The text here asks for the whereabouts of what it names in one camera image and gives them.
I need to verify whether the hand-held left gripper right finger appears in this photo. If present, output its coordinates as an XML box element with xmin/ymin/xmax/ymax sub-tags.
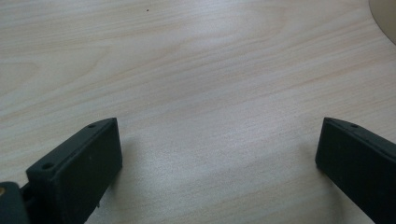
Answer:
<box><xmin>314</xmin><ymin>117</ymin><xmax>396</xmax><ymax>224</ymax></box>

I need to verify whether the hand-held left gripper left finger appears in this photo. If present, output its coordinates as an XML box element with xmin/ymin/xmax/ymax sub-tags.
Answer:
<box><xmin>20</xmin><ymin>117</ymin><xmax>123</xmax><ymax>224</ymax></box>

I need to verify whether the beige round object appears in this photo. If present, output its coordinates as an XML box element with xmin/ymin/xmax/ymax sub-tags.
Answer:
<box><xmin>368</xmin><ymin>0</ymin><xmax>396</xmax><ymax>47</ymax></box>

